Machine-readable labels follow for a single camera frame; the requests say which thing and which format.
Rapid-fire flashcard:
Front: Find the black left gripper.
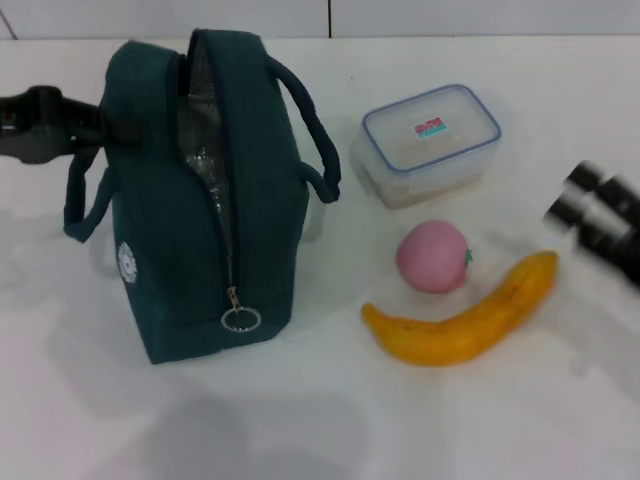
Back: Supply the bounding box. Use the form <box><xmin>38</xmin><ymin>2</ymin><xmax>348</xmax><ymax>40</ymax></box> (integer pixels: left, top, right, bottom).
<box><xmin>0</xmin><ymin>85</ymin><xmax>139</xmax><ymax>166</ymax></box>

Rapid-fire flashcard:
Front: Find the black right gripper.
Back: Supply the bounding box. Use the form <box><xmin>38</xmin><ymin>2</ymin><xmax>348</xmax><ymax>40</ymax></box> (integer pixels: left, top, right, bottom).
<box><xmin>544</xmin><ymin>159</ymin><xmax>640</xmax><ymax>290</ymax></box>

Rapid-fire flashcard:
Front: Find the dark teal insulated lunch bag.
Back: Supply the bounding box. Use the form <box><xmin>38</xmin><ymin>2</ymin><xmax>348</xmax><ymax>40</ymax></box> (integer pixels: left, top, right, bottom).
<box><xmin>63</xmin><ymin>28</ymin><xmax>343</xmax><ymax>366</ymax></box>

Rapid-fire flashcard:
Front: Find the pink toy peach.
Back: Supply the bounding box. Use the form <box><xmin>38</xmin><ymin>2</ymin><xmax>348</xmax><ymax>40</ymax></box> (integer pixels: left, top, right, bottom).
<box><xmin>395</xmin><ymin>219</ymin><xmax>476</xmax><ymax>293</ymax></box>

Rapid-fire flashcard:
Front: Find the clear blue-rimmed food container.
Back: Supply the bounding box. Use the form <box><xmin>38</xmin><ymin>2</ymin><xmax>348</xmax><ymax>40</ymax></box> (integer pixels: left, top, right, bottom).
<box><xmin>349</xmin><ymin>83</ymin><xmax>503</xmax><ymax>211</ymax></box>

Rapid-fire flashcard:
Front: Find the yellow toy banana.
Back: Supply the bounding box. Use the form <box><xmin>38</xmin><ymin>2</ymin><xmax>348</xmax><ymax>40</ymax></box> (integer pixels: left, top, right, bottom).
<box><xmin>360</xmin><ymin>249</ymin><xmax>560</xmax><ymax>368</ymax></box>

